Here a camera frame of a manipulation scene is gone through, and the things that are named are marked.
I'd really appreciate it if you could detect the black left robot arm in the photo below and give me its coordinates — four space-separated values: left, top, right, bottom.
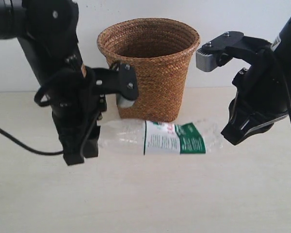
0 0 110 166

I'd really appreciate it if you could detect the brown woven basket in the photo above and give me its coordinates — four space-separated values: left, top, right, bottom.
97 17 201 122

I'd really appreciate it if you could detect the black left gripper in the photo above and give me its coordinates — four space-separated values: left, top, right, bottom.
49 67 109 166

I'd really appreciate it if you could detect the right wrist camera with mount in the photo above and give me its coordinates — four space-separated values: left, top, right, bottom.
195 31 255 72

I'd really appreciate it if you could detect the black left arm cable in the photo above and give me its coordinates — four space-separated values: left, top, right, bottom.
0 69 99 156

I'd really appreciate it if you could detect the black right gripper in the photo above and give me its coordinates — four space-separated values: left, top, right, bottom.
221 36 291 146

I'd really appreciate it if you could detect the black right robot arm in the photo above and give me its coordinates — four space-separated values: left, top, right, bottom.
221 17 291 145

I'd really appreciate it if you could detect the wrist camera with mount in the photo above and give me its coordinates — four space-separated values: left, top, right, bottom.
87 61 139 108
195 31 255 72

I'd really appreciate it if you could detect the clear plastic water bottle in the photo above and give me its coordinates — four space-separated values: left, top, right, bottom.
98 119 223 155

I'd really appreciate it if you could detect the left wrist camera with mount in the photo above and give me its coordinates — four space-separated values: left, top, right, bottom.
87 61 139 108

